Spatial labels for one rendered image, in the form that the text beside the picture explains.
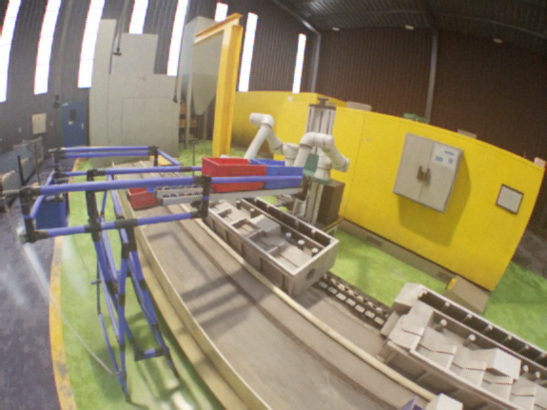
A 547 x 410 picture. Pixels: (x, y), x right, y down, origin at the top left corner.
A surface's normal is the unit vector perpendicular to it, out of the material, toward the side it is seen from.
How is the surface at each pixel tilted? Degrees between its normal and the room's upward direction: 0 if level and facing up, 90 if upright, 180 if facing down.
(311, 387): 0
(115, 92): 90
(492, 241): 90
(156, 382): 0
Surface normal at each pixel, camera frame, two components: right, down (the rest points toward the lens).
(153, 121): 0.67, 0.36
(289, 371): 0.11, -0.91
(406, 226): -0.73, 0.18
